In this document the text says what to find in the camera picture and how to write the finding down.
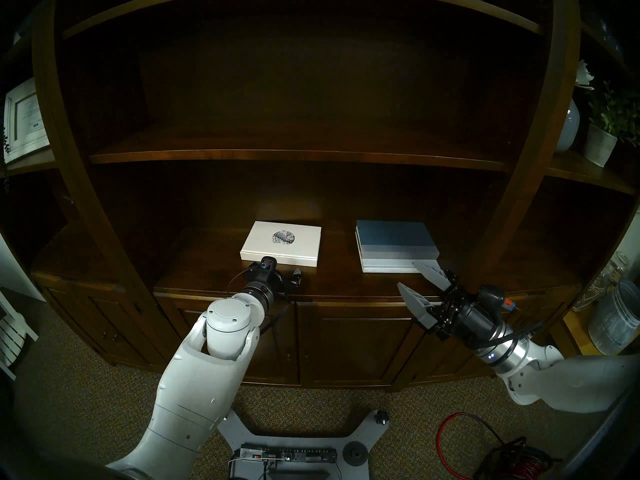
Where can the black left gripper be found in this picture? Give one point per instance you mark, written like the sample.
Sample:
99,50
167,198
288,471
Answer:
270,281

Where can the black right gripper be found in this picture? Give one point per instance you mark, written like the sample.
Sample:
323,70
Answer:
477,316

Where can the paperback book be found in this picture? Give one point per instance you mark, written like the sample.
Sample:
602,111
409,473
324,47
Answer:
280,244

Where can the blue hardcover book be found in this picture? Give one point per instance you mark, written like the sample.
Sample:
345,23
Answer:
395,234

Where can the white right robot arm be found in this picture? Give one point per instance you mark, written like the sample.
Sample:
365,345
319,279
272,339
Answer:
575,379

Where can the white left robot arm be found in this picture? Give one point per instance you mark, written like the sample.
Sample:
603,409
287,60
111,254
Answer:
200,384

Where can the white hardcover book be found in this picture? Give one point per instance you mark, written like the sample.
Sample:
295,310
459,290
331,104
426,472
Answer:
390,266

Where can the black base knob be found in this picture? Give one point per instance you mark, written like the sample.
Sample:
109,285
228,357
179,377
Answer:
382,416

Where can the light wooden side table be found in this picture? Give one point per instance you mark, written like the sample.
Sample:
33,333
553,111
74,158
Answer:
575,334

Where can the clear glass jar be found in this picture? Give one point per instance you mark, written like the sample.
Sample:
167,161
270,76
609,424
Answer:
600,284

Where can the black round base disc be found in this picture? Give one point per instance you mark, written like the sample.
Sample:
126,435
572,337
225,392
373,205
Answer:
355,454

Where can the grey electronics box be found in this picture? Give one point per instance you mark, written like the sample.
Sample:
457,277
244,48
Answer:
285,459

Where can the dark wooden bookcase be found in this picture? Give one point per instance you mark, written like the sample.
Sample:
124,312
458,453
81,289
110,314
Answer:
300,84

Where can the pale round vase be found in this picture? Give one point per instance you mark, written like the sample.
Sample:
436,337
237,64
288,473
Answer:
567,126

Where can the green plant in white pot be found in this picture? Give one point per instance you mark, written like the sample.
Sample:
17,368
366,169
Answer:
600,144

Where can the white artificial flower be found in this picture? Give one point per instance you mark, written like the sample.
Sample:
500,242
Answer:
584,74

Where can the white slatted chair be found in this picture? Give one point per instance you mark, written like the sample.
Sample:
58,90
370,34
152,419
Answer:
12,334

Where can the white framed certificate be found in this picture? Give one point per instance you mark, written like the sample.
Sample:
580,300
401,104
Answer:
25,119

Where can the dark trailing plant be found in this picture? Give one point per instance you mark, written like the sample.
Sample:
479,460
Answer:
5,139

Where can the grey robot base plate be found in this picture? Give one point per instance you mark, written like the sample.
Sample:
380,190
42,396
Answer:
310,434

